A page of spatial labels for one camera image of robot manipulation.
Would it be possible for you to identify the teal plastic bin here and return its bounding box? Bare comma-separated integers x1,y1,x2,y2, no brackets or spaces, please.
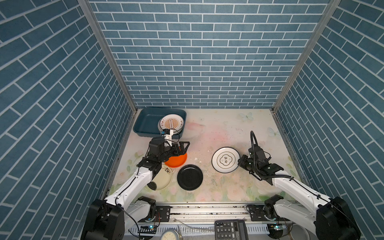
133,108,187,138

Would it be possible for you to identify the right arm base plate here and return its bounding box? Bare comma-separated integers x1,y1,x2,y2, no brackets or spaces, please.
246,204,287,222

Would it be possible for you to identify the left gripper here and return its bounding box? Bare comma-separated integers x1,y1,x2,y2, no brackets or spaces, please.
157,141,190,164

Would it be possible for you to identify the orange plastic plate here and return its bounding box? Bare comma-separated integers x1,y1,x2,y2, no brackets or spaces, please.
165,154,188,168

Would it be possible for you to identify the left green circuit board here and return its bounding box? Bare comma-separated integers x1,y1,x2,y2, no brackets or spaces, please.
140,225,157,235

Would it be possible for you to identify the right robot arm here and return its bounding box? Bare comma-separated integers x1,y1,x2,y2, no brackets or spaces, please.
238,145,362,240

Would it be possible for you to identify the black calculator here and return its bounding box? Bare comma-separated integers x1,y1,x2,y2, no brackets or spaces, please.
215,220,249,240

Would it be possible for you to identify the white plate cloud outline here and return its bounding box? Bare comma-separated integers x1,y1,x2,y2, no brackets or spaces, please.
212,147,240,174

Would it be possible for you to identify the round grey bowl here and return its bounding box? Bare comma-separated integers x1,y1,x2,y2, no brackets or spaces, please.
289,224,310,240

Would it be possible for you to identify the cream plate with dark spot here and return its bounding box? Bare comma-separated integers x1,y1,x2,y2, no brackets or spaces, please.
147,165,173,191

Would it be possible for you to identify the black round plate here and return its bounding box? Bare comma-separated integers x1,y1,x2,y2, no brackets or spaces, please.
177,164,203,191

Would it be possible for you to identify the white plate orange sunburst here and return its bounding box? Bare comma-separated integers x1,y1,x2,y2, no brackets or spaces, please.
158,114,185,134

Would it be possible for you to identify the round white clock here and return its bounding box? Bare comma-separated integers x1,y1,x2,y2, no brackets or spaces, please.
160,229,183,240

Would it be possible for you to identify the right green circuit board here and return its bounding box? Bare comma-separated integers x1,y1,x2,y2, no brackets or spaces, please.
268,224,286,235

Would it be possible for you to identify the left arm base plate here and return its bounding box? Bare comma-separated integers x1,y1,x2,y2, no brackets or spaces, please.
150,206,171,223

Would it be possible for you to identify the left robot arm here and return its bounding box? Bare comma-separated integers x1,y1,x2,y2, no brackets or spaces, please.
81,137,190,240

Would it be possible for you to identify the green circuit board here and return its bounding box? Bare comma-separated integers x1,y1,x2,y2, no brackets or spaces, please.
268,224,286,235
140,225,157,235

